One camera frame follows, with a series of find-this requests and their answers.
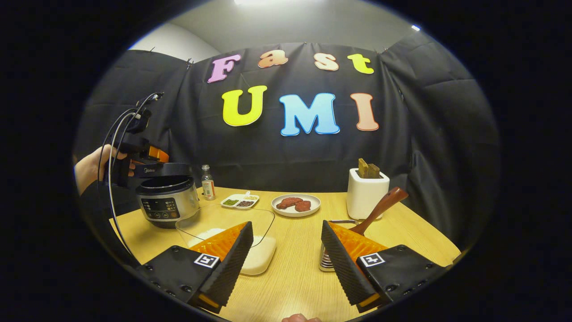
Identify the black cable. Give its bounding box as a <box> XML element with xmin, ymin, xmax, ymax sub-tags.
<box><xmin>97</xmin><ymin>93</ymin><xmax>164</xmax><ymax>267</ymax></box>

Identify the small glass bottle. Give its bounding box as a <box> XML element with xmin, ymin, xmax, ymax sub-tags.
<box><xmin>201</xmin><ymin>165</ymin><xmax>216</xmax><ymax>201</ymax></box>

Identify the clear box of white rice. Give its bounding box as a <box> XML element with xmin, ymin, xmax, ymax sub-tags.
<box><xmin>175</xmin><ymin>204</ymin><xmax>277</xmax><ymax>275</ymax></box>

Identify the clear wire chopstick holder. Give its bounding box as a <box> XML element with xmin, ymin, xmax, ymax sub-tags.
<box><xmin>319</xmin><ymin>219</ymin><xmax>358</xmax><ymax>272</ymax></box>

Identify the silver black rice cooker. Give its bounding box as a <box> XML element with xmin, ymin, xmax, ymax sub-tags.
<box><xmin>130</xmin><ymin>162</ymin><xmax>200</xmax><ymax>229</ymax></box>

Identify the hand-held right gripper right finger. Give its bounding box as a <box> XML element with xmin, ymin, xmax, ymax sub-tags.
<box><xmin>321</xmin><ymin>220</ymin><xmax>450</xmax><ymax>314</ymax></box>

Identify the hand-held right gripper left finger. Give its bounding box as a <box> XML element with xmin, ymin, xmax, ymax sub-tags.
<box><xmin>136</xmin><ymin>221</ymin><xmax>254</xmax><ymax>314</ymax></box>

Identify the white divided dish of beans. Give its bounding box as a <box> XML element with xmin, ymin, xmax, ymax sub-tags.
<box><xmin>221</xmin><ymin>191</ymin><xmax>260</xmax><ymax>209</ymax></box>

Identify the grey cable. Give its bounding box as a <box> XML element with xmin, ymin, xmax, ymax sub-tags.
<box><xmin>108</xmin><ymin>112</ymin><xmax>143</xmax><ymax>251</ymax></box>

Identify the brown wooden spoon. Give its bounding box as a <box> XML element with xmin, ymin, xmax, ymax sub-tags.
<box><xmin>349</xmin><ymin>187</ymin><xmax>409</xmax><ymax>236</ymax></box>

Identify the round white plate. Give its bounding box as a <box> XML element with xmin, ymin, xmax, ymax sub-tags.
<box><xmin>271</xmin><ymin>194</ymin><xmax>321</xmax><ymax>218</ymax></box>

